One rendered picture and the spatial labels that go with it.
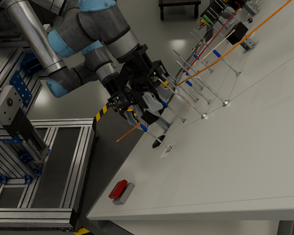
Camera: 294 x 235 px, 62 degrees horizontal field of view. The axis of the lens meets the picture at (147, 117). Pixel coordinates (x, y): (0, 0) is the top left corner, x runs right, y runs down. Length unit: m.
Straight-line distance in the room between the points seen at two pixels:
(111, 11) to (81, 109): 1.99
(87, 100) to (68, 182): 1.06
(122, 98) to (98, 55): 0.17
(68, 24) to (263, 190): 0.53
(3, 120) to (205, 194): 0.86
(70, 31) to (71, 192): 1.29
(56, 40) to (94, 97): 1.99
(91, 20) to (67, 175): 1.40
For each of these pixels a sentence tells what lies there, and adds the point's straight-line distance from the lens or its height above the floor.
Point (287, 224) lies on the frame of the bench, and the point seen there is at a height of 0.80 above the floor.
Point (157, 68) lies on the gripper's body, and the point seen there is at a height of 1.33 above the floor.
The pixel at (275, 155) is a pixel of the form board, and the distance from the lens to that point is 0.33.
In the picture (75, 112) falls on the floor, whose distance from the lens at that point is 2.52.
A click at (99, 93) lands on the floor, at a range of 2.64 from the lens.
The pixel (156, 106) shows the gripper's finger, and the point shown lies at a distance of 0.67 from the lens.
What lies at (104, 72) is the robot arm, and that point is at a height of 1.21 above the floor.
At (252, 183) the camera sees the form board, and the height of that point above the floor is 1.44.
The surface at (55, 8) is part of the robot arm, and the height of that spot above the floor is 1.44.
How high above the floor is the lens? 1.71
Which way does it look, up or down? 48 degrees down
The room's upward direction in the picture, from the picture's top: 7 degrees counter-clockwise
